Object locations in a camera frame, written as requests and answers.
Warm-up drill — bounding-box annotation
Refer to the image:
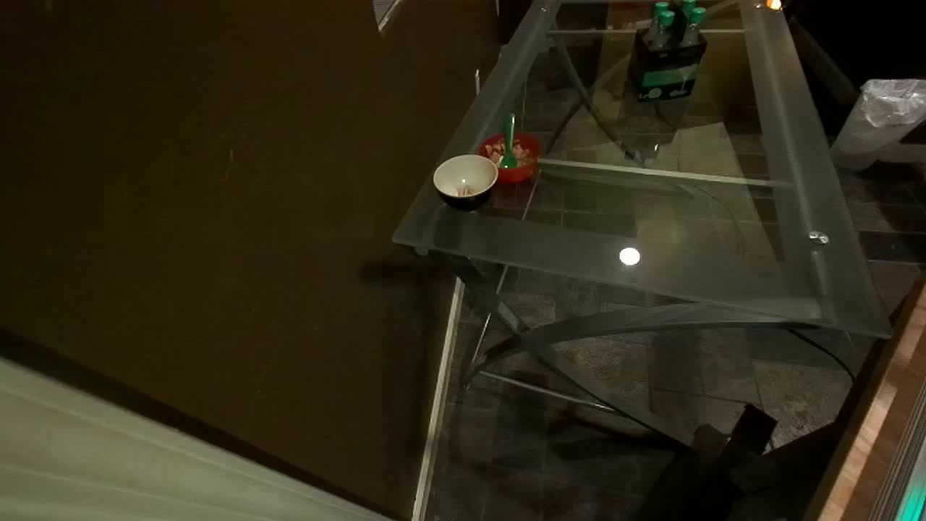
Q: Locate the pink-red plastic bowl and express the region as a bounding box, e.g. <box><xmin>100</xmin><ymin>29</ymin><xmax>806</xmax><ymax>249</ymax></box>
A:
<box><xmin>477</xmin><ymin>132</ymin><xmax>545</xmax><ymax>190</ymax></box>

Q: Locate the black floor stand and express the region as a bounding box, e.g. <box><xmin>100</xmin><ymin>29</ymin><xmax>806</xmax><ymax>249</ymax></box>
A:
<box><xmin>633</xmin><ymin>402</ymin><xmax>804</xmax><ymax>521</ymax></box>

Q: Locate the dark green bottle carton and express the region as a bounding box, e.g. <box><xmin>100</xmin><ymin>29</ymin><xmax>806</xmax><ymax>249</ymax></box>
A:
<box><xmin>627</xmin><ymin>23</ymin><xmax>711</xmax><ymax>106</ymax></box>

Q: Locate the glass desk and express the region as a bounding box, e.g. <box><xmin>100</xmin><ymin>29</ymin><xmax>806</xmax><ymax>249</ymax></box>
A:
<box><xmin>452</xmin><ymin>0</ymin><xmax>872</xmax><ymax>457</ymax></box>

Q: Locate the green cap clear bottle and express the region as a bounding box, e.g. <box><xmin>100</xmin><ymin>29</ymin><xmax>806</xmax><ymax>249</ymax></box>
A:
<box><xmin>676</xmin><ymin>0</ymin><xmax>711</xmax><ymax>46</ymax></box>
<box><xmin>643</xmin><ymin>0</ymin><xmax>681</xmax><ymax>54</ymax></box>

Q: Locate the white panel door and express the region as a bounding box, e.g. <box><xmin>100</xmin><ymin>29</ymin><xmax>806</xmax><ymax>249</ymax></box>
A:
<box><xmin>0</xmin><ymin>353</ymin><xmax>391</xmax><ymax>521</ymax></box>

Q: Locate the white ceramic bowl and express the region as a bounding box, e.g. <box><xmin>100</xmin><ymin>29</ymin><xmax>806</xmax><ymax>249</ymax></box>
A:
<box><xmin>430</xmin><ymin>150</ymin><xmax>501</xmax><ymax>210</ymax></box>

